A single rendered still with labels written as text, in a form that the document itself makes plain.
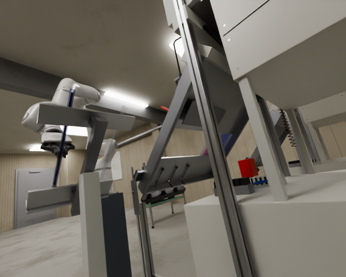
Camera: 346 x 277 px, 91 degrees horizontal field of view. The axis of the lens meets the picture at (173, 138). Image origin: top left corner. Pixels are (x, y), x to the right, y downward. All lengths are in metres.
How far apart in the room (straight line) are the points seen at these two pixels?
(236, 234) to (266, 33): 0.58
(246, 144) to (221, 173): 3.85
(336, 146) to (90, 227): 4.14
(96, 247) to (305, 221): 0.64
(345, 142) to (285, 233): 3.83
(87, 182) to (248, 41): 0.73
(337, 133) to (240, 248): 3.89
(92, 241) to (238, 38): 0.84
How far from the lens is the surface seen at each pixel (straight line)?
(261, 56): 0.60
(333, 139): 4.32
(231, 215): 0.57
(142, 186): 0.94
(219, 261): 0.71
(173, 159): 0.96
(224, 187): 0.56
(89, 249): 0.75
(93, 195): 0.73
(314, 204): 0.54
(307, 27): 0.60
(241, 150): 4.41
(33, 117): 0.95
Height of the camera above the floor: 0.73
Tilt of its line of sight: 13 degrees up
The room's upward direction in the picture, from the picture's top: 11 degrees counter-clockwise
